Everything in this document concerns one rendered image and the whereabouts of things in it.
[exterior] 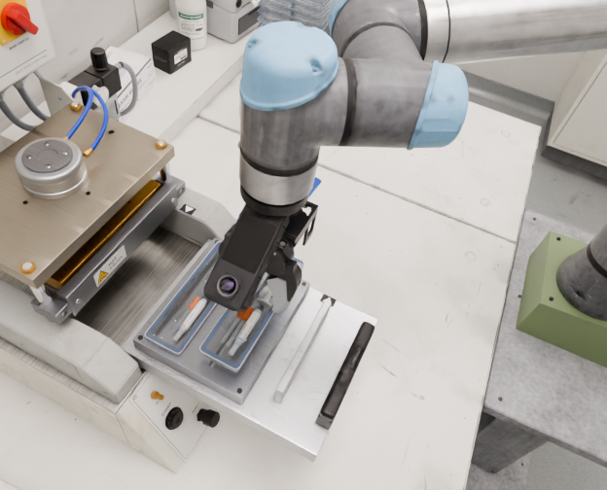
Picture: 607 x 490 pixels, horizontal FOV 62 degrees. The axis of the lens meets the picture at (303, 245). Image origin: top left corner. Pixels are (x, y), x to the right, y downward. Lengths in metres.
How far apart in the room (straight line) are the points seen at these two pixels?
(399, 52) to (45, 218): 0.46
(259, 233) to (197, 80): 0.96
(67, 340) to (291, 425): 0.30
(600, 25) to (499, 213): 0.76
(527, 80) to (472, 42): 2.57
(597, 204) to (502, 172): 1.42
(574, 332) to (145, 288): 0.80
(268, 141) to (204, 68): 1.06
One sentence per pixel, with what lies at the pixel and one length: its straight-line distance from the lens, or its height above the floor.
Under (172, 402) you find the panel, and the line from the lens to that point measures 0.81.
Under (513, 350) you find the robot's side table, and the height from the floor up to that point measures 0.75.
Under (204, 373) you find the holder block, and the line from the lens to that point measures 0.67.
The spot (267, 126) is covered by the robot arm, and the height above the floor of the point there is 1.35.
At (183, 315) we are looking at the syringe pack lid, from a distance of 0.70.
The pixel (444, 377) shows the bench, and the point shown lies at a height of 0.75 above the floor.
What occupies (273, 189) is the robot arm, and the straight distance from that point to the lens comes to 0.47.
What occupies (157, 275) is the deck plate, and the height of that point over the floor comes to 0.93.
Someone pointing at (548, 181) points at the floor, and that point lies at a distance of 2.80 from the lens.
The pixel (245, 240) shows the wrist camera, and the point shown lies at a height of 1.21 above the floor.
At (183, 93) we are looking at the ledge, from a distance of 1.39.
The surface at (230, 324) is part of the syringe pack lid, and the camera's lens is 0.65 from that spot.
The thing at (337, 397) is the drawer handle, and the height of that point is 1.01.
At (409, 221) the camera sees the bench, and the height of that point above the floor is 0.75.
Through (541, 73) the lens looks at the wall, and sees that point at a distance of 3.12.
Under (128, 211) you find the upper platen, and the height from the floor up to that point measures 1.06.
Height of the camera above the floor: 1.61
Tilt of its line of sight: 51 degrees down
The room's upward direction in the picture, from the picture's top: 12 degrees clockwise
